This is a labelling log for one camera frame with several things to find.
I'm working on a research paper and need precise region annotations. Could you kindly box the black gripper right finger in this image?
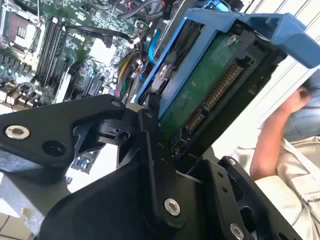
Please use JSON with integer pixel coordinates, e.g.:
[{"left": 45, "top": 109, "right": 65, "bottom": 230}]
[{"left": 203, "top": 155, "right": 304, "bottom": 240}]

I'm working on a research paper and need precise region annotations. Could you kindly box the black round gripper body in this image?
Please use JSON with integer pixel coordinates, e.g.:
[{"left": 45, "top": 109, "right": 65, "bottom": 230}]
[{"left": 37, "top": 147, "right": 221, "bottom": 240}]

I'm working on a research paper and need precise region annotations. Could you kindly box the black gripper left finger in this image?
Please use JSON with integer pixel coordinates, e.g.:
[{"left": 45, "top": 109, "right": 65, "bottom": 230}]
[{"left": 0, "top": 91, "right": 188, "bottom": 228}]

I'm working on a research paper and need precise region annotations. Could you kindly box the black data wire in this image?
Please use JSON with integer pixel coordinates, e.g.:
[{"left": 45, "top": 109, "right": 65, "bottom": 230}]
[{"left": 64, "top": 24, "right": 135, "bottom": 48}]

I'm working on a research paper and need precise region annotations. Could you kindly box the hard disk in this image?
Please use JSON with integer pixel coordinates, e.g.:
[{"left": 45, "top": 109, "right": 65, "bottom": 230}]
[{"left": 134, "top": 6, "right": 320, "bottom": 161}]

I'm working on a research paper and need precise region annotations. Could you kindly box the black power connector wire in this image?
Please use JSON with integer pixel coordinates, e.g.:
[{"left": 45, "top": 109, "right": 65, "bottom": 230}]
[{"left": 161, "top": 0, "right": 176, "bottom": 21}]

